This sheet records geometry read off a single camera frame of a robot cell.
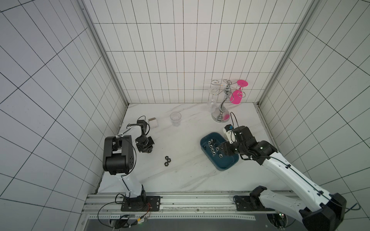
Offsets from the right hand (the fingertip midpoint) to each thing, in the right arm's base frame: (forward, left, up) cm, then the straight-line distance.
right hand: (218, 146), depth 77 cm
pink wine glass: (+32, -13, +8) cm, 36 cm away
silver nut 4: (+1, -4, -14) cm, 15 cm away
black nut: (-2, +31, -16) cm, 35 cm away
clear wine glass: (+31, +2, 0) cm, 32 cm away
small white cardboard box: (+25, +45, -15) cm, 54 cm away
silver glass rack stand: (+37, -8, -16) cm, 41 cm away
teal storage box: (-4, -4, -15) cm, 16 cm away
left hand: (+1, +42, -15) cm, 45 cm away
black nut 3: (+7, +7, -15) cm, 17 cm away
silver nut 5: (+5, +1, -15) cm, 16 cm away
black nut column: (-4, +29, -15) cm, 33 cm away
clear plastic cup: (+28, +28, -12) cm, 42 cm away
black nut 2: (-6, +30, -16) cm, 35 cm away
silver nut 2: (+8, +2, -15) cm, 17 cm away
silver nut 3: (+3, 0, -15) cm, 15 cm away
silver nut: (+10, +3, -15) cm, 18 cm away
